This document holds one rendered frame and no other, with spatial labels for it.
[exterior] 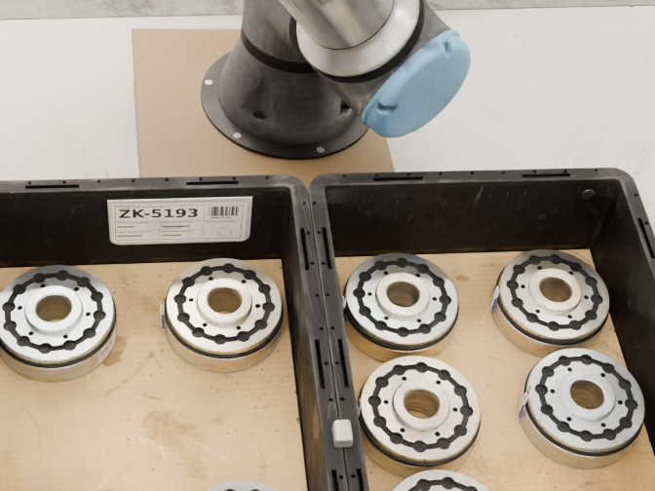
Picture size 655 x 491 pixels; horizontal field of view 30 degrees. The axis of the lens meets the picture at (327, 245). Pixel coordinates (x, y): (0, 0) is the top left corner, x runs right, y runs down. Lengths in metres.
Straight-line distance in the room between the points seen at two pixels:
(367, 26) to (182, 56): 0.38
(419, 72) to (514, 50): 0.52
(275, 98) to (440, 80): 0.21
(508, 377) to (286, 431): 0.21
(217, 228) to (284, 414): 0.18
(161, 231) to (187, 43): 0.36
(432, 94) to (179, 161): 0.28
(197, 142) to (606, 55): 0.59
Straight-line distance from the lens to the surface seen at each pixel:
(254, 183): 1.07
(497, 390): 1.09
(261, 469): 1.02
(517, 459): 1.06
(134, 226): 1.09
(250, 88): 1.27
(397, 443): 1.01
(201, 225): 1.10
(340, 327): 0.98
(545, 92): 1.55
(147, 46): 1.39
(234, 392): 1.05
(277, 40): 1.22
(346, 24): 1.03
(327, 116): 1.28
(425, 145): 1.44
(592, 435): 1.05
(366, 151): 1.29
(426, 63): 1.08
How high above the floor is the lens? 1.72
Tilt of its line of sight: 51 degrees down
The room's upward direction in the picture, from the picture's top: 8 degrees clockwise
